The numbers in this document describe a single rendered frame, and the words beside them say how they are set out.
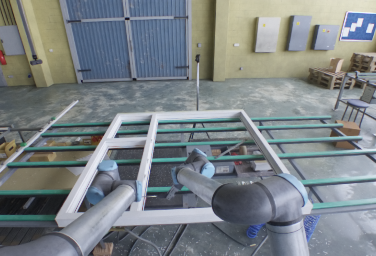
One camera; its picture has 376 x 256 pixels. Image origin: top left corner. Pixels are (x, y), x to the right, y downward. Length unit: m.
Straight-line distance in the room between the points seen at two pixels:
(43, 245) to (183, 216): 0.88
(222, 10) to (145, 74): 3.21
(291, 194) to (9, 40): 8.84
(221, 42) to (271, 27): 1.73
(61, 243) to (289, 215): 0.56
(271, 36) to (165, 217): 7.12
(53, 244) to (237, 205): 0.44
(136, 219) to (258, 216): 0.81
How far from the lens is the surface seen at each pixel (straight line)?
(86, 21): 7.78
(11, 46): 8.99
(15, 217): 1.70
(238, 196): 0.62
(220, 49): 7.12
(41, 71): 8.44
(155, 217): 1.26
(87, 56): 7.95
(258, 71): 8.05
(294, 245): 0.73
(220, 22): 7.07
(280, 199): 0.65
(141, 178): 1.49
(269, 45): 7.80
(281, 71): 8.41
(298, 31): 8.16
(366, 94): 5.28
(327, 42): 8.79
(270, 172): 2.10
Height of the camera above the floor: 1.90
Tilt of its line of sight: 28 degrees down
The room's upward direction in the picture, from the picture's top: 1 degrees counter-clockwise
